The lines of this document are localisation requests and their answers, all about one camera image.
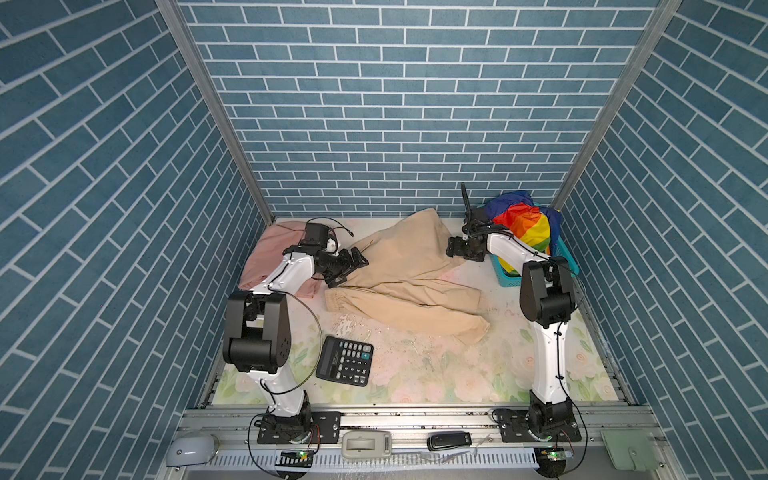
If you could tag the beige shorts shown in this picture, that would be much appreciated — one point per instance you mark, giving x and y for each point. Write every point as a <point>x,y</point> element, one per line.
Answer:
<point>402,285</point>

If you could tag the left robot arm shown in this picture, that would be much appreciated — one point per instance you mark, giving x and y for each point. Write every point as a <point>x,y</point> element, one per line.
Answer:
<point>257,337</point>

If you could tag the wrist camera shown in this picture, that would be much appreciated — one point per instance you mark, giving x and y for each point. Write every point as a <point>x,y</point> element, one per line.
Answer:
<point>476,217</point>
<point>318,237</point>

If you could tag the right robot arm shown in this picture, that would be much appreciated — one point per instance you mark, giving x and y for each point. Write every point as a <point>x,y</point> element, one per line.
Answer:
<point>547,300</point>

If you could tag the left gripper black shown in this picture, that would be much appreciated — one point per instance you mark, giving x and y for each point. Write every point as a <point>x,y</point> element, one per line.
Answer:
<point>345,265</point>

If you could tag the beige plastic holder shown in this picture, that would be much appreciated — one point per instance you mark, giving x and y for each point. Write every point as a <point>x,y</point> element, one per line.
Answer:
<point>359,445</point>

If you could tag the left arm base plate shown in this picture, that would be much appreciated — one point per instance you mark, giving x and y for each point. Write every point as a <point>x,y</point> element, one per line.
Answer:
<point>318,427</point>

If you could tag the circuit board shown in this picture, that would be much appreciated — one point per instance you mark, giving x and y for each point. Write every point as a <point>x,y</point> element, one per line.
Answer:
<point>552,454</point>
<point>294,459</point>

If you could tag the right circuit board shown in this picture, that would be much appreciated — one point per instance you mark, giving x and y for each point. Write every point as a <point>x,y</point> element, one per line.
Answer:
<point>552,454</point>

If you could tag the black desk calculator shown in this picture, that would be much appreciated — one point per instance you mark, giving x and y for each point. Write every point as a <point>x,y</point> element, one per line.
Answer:
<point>345,361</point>

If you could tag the grey computer mouse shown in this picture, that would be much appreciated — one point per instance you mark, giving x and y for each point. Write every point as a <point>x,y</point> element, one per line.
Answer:
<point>191,450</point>

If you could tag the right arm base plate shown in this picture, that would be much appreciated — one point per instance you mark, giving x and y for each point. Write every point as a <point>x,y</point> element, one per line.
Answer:
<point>513,428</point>

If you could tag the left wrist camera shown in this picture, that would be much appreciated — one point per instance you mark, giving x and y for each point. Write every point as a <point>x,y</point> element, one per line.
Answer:
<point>318,237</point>

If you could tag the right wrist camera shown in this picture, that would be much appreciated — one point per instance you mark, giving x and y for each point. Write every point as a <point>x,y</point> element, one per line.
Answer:
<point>476,217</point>

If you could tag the aluminium front rail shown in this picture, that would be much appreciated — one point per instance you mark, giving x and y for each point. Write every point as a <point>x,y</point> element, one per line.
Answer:
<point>412,425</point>

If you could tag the pink shorts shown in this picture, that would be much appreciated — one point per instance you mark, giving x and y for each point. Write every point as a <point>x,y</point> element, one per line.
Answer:
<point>265,262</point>

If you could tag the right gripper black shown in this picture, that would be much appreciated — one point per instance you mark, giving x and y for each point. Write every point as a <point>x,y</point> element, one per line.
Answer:
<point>453,248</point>

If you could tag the green leather wallet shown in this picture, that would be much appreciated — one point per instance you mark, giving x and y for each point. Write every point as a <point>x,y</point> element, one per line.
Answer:
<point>630,450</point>

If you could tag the multicolour cloth in basket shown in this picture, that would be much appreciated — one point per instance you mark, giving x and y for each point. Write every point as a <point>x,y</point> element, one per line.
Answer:
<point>537,226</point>

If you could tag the white slotted cable duct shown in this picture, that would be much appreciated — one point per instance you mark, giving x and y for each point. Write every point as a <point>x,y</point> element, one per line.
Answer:
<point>333,462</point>

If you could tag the black car key fob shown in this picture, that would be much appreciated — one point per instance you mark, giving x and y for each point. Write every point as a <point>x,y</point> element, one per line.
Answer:
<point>448,440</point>

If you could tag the left circuit board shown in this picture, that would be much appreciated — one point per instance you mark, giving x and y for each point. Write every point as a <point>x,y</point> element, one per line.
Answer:
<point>294,459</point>

